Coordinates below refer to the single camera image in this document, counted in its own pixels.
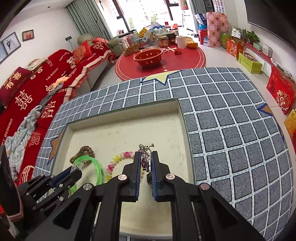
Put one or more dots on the red colander basket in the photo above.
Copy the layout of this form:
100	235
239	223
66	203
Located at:
148	58

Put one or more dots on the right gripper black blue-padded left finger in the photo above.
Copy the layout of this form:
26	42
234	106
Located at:
130	191

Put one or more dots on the orange red gift bag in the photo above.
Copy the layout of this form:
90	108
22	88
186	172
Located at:
234	48

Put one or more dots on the potted green plant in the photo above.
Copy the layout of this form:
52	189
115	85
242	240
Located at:
250	37

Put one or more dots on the red wedding sofa cover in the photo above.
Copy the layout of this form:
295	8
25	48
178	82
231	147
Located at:
58	67

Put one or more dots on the light blue floral cloth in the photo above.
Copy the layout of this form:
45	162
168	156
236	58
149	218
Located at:
15	145

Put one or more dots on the small red framed picture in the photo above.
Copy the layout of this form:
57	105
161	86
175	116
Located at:
28	35

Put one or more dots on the green curtain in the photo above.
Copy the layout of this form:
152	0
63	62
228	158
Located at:
88	19

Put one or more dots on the green cardboard box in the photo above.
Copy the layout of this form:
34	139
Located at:
250	63

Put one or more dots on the red embroidered cushion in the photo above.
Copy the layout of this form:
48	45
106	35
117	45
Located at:
82	52

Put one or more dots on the grey grid star rug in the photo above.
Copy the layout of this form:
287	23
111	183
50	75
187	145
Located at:
236	143

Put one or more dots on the green translucent bangle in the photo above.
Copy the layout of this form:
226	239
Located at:
92	171

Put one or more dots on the yellow red gift box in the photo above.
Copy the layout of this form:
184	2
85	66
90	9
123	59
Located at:
290	124

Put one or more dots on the pink crystal keychain charm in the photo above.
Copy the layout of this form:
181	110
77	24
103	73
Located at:
145	152

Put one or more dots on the framed wedding photo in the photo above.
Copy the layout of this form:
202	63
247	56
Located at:
11	43

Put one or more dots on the red floral wrapped box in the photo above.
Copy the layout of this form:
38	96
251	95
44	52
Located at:
216	25

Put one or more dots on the teal jewelry tray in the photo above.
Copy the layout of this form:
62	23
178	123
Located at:
158	124

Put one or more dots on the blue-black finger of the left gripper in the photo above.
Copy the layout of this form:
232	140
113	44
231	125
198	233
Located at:
68	177

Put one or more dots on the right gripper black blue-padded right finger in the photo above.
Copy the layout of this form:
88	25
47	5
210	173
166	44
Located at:
161	191

